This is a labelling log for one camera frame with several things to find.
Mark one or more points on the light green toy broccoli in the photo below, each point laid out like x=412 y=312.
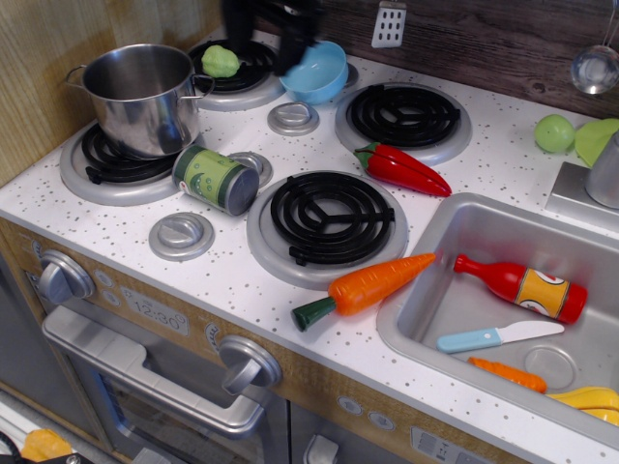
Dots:
x=219 y=62

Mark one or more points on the oven clock display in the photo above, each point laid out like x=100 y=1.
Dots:
x=157 y=312

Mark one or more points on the silver cabinet door handle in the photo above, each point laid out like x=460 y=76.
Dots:
x=321 y=450

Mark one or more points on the silver oven dial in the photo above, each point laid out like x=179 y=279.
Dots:
x=63 y=278
x=247 y=364

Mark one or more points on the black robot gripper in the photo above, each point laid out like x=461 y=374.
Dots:
x=298 y=22

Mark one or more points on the back silver stovetop knob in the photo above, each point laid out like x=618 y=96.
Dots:
x=293 y=119

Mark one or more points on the silver stovetop knob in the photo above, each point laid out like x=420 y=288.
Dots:
x=293 y=119
x=259 y=163
x=181 y=237

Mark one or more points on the front right black burner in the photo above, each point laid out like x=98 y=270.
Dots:
x=309 y=229

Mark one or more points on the yellow toy banana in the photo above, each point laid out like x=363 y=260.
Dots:
x=599 y=402

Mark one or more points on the middle silver stovetop knob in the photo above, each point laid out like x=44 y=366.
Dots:
x=259 y=163

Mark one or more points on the silver toy sink basin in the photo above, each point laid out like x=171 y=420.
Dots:
x=441 y=302

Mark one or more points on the front left black burner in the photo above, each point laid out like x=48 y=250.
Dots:
x=96 y=171

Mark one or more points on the green toy apple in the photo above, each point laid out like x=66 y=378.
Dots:
x=554 y=133

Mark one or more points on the blue handled toy knife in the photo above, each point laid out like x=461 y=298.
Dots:
x=494 y=337

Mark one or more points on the black burner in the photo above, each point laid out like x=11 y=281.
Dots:
x=309 y=229
x=425 y=123
x=96 y=171
x=253 y=85

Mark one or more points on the back right black burner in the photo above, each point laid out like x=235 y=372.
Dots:
x=425 y=123

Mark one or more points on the left silver oven dial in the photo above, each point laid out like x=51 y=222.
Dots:
x=63 y=278

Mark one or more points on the front silver stovetop knob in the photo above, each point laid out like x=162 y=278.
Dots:
x=181 y=237

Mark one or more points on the back left black burner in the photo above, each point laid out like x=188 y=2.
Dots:
x=253 y=85

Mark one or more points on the red toy chili pepper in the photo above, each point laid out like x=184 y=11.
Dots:
x=391 y=165

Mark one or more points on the light blue plastic bowl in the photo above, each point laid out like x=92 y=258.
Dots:
x=320 y=76

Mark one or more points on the stainless steel pot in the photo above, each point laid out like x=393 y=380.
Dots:
x=145 y=97

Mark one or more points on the green toy lettuce leaf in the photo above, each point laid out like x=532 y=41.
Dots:
x=592 y=137

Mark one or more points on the silver toy faucet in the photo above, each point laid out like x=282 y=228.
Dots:
x=589 y=194

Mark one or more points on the small orange toy carrot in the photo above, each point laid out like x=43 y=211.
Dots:
x=525 y=379

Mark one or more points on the right silver oven dial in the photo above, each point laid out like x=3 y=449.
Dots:
x=247 y=364

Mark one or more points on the yellow object at bottom left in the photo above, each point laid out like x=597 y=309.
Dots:
x=44 y=444

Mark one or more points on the silver oven door handle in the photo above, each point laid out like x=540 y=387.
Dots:
x=118 y=357

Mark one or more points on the large orange toy carrot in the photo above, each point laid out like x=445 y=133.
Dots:
x=354 y=292

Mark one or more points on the red toy ketchup bottle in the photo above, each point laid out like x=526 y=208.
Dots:
x=548 y=295

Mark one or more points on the green toy food can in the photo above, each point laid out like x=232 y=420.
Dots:
x=215 y=179

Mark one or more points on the silver hanging ladle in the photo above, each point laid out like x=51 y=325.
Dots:
x=594 y=70

